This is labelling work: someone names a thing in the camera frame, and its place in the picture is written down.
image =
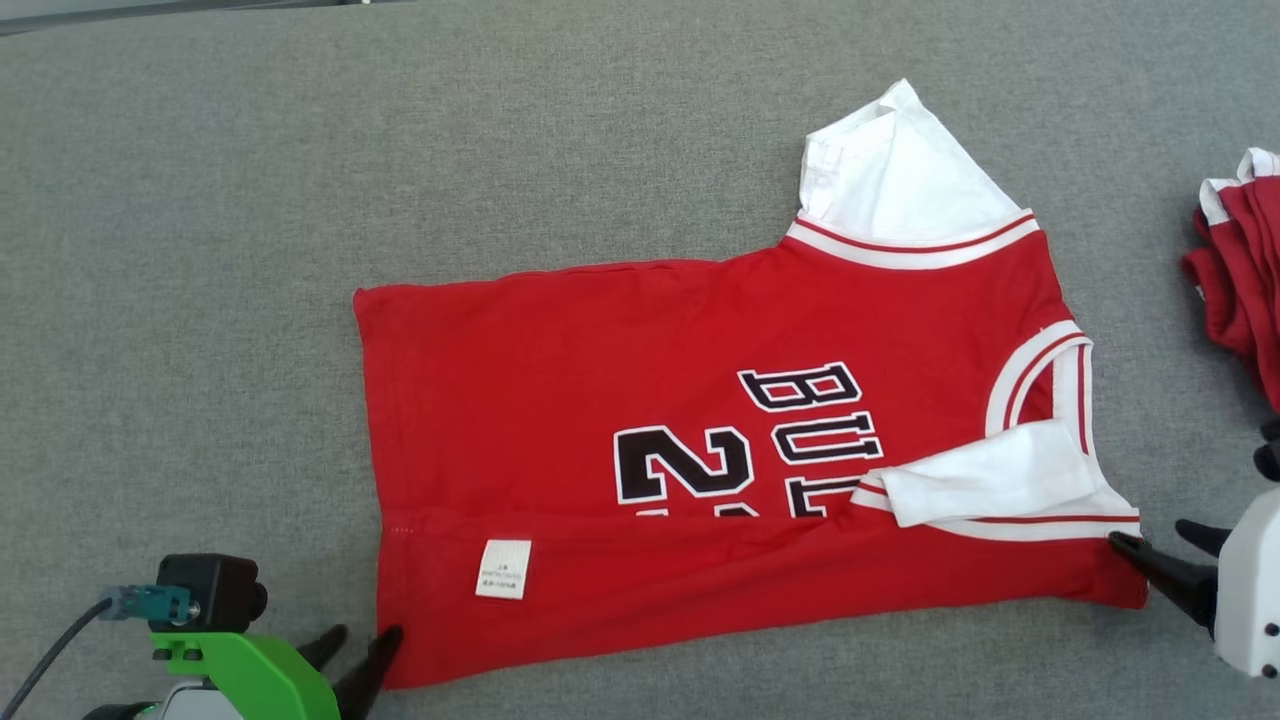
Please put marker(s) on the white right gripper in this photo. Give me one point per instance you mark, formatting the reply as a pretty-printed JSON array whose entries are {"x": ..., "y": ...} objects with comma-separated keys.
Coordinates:
[{"x": 1255, "y": 590}]

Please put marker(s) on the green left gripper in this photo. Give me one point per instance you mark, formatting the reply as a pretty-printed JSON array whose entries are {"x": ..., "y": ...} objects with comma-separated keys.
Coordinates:
[{"x": 260, "y": 685}]

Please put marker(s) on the red white basketball shorts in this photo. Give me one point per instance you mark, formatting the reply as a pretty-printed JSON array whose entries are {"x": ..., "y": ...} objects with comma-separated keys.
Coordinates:
[{"x": 1245, "y": 290}]

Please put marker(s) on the red white basketball jersey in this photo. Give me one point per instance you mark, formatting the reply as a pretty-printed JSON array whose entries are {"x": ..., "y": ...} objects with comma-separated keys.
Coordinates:
[{"x": 560, "y": 400}]

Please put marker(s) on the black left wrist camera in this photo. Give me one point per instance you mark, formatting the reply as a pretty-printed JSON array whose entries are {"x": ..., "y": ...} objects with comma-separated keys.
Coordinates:
[{"x": 215, "y": 590}]

